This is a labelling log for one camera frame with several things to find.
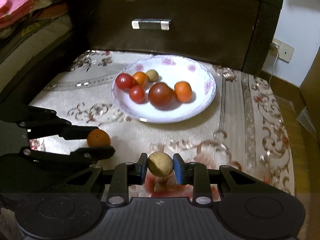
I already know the orange tangerine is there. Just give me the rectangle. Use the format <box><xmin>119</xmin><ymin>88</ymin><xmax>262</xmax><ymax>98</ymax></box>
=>
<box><xmin>132</xmin><ymin>72</ymin><xmax>149</xmax><ymax>87</ymax></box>
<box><xmin>87</xmin><ymin>129</ymin><xmax>111</xmax><ymax>147</ymax></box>
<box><xmin>174</xmin><ymin>81</ymin><xmax>193</xmax><ymax>103</ymax></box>

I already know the pink fabric pile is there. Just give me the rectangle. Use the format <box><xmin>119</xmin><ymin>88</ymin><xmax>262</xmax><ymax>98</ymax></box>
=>
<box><xmin>1</xmin><ymin>0</ymin><xmax>68</xmax><ymax>29</ymax></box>

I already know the white wall socket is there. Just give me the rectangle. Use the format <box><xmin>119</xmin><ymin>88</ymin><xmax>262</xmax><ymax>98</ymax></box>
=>
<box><xmin>268</xmin><ymin>38</ymin><xmax>295</xmax><ymax>63</ymax></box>

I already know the white power cable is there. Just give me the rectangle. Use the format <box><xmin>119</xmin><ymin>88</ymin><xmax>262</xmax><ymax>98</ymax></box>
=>
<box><xmin>268</xmin><ymin>43</ymin><xmax>281</xmax><ymax>86</ymax></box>

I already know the small tan fruit in plate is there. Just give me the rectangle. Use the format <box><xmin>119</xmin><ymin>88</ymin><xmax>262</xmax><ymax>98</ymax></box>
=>
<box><xmin>146</xmin><ymin>69</ymin><xmax>159</xmax><ymax>82</ymax></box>

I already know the small red tomato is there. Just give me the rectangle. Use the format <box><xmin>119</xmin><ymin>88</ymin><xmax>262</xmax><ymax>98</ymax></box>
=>
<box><xmin>129</xmin><ymin>85</ymin><xmax>145</xmax><ymax>103</ymax></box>

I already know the orange tangerine in plate back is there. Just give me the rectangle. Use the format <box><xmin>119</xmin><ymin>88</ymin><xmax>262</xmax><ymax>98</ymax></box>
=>
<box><xmin>132</xmin><ymin>72</ymin><xmax>149</xmax><ymax>87</ymax></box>

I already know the clear acrylic drawer handle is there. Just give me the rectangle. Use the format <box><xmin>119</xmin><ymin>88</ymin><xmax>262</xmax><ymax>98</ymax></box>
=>
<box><xmin>131</xmin><ymin>19</ymin><xmax>171</xmax><ymax>31</ymax></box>

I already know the red tomato far left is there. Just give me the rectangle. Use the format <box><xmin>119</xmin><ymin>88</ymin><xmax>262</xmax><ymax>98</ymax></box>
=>
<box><xmin>116</xmin><ymin>73</ymin><xmax>136</xmax><ymax>89</ymax></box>

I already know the wooden cabinet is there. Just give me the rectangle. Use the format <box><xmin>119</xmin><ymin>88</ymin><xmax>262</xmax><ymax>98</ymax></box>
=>
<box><xmin>300</xmin><ymin>50</ymin><xmax>320</xmax><ymax>140</ymax></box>

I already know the large dark red tomato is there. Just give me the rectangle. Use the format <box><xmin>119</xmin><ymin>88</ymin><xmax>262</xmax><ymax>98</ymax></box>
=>
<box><xmin>148</xmin><ymin>82</ymin><xmax>176</xmax><ymax>109</ymax></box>

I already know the tan round fruit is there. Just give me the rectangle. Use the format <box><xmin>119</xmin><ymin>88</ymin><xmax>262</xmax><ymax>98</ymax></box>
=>
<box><xmin>148</xmin><ymin>152</ymin><xmax>174</xmax><ymax>177</ymax></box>

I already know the dark wooden nightstand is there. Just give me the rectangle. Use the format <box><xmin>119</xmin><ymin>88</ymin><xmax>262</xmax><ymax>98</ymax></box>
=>
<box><xmin>67</xmin><ymin>0</ymin><xmax>284</xmax><ymax>75</ymax></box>

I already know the grey quilted mattress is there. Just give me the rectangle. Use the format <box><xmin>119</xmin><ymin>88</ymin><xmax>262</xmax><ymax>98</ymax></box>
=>
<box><xmin>1</xmin><ymin>15</ymin><xmax>72</xmax><ymax>89</ymax></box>

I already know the beige floral cloth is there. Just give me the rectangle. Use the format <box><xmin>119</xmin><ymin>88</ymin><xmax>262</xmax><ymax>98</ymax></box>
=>
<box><xmin>0</xmin><ymin>49</ymin><xmax>296</xmax><ymax>240</ymax></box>

